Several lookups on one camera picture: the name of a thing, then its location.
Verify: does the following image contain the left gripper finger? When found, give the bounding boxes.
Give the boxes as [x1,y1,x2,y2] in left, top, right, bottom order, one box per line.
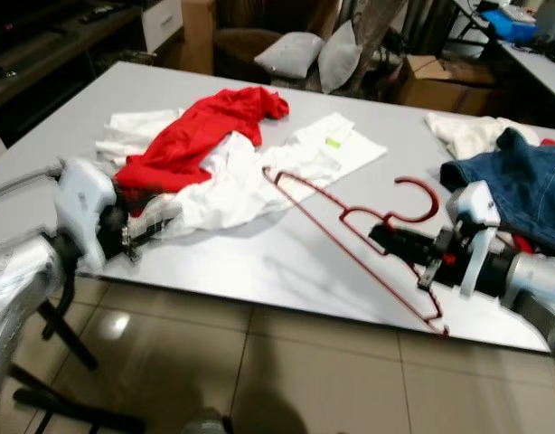
[128,215,181,250]
[133,195,184,227]

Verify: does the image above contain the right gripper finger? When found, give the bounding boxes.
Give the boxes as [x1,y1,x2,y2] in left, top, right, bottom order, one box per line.
[369,237,436,265]
[372,222,439,250]

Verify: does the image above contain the red wire clothes hanger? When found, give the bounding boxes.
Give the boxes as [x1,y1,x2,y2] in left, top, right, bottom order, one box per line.
[262,167,450,337]

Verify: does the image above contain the white shirt with green tag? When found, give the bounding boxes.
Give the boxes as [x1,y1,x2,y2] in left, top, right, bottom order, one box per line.
[137,111,389,241]

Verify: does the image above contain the red shirt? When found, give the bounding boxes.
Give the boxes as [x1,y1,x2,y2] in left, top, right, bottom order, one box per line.
[115,86,290,193]

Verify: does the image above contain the blue denim jeans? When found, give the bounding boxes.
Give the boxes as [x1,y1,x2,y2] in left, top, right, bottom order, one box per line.
[440,127,555,236]

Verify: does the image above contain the white table with black legs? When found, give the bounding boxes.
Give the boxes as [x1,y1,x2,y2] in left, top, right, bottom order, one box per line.
[0,61,555,434]

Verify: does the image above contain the open brown cardboard box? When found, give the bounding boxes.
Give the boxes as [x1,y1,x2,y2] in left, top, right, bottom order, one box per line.
[397,54,495,116]

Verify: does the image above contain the tall brown cardboard box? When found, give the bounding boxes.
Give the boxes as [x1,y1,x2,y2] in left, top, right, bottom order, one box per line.
[180,0,217,75]

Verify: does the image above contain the dark low bench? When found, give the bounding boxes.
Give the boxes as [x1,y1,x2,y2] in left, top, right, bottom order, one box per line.
[0,0,145,137]

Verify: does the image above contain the brown armchair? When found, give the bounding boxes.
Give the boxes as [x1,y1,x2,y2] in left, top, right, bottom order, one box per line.
[212,0,342,84]

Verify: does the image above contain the white board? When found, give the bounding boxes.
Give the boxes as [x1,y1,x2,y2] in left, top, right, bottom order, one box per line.
[140,0,183,52]

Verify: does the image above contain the grey work table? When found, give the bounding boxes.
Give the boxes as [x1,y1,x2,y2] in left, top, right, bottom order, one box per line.
[454,0,555,102]

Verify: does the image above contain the brown patterned curtain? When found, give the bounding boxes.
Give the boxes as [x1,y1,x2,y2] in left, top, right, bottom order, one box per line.
[350,0,409,91]

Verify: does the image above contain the grey plastic case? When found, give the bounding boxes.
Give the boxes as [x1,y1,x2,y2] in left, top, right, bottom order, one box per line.
[535,0,555,46]

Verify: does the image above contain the blue plastic box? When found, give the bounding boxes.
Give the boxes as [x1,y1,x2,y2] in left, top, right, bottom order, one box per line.
[481,5,538,43]

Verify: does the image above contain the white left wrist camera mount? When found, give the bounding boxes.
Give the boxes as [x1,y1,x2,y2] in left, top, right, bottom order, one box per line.
[54,156,118,274]

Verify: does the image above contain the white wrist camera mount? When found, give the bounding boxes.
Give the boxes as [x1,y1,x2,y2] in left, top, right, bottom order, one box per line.
[445,179,502,297]
[54,156,118,274]

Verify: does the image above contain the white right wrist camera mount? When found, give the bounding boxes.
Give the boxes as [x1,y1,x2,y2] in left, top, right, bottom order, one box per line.
[445,179,502,297]

